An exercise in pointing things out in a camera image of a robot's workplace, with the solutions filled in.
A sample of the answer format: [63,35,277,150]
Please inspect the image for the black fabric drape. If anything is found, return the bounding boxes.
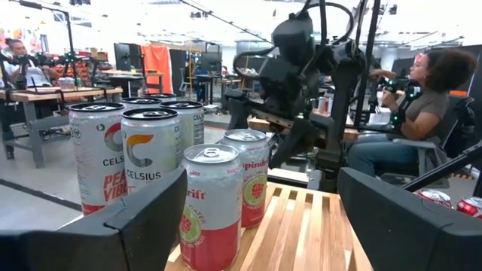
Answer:
[169,48,188,95]

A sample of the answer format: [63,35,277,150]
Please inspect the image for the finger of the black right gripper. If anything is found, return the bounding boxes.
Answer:
[227,88,261,131]
[268,117,320,170]

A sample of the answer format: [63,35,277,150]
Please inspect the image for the pink Spindrift can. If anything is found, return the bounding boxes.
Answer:
[221,128,270,229]
[178,143,243,271]

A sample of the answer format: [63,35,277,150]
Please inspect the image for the red Coca-Cola can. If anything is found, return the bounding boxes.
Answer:
[415,189,454,210]
[455,196,482,220]

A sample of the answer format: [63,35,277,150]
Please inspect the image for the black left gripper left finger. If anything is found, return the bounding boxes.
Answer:
[0,168,188,271]

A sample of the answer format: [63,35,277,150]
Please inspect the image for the person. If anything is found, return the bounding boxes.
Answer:
[345,47,479,189]
[0,37,61,90]

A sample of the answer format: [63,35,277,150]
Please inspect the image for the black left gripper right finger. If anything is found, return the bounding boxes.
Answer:
[337,166,482,271]

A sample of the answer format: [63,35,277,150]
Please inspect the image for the hanging fabric drape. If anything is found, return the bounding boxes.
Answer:
[140,44,174,95]

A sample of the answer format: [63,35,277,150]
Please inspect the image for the Celsius can green print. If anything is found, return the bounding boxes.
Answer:
[140,92,178,102]

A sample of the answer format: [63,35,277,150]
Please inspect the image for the Celsius Tropical Vibe can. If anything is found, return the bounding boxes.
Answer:
[158,100,206,154]
[120,108,182,195]

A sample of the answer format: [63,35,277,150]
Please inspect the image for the wooden workbench grey legs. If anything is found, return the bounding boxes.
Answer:
[0,86,124,169]

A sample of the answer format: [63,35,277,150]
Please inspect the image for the Celsius Peach Vibe can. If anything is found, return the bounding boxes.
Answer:
[68,102,131,216]

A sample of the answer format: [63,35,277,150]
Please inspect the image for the black panel screen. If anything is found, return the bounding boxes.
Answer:
[114,42,143,72]

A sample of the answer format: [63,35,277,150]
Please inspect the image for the black office chair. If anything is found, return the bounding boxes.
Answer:
[391,96,477,189]

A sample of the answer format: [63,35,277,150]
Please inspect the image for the wooden slatted shelf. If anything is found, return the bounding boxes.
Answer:
[163,181,374,271]

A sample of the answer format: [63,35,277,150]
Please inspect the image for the black aluminium table frame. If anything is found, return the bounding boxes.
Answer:
[401,139,482,193]

